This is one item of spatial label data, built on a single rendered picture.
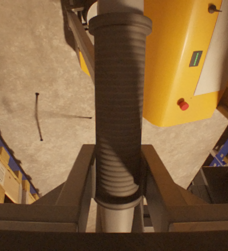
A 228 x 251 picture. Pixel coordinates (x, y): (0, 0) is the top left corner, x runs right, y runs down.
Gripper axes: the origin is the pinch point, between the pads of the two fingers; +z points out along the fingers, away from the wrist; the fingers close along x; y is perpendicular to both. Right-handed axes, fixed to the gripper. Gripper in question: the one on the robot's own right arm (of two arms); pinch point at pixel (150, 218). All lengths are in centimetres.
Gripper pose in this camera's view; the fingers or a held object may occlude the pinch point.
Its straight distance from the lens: 26.0
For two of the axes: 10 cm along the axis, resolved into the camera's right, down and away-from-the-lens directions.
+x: 0.0, 7.0, -7.2
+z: -10.0, -0.1, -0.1
